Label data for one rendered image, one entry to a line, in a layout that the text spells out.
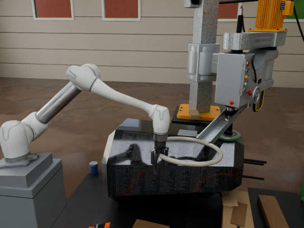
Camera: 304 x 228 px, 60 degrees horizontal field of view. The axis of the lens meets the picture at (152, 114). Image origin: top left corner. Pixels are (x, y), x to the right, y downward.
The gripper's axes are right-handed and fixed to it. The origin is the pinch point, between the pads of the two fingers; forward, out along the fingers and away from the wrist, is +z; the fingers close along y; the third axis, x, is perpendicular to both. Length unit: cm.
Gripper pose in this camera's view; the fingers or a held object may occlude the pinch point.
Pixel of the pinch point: (159, 168)
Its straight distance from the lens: 177.0
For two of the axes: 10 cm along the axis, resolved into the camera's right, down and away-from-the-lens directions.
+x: -5.5, -2.4, 8.0
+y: 8.3, -1.1, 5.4
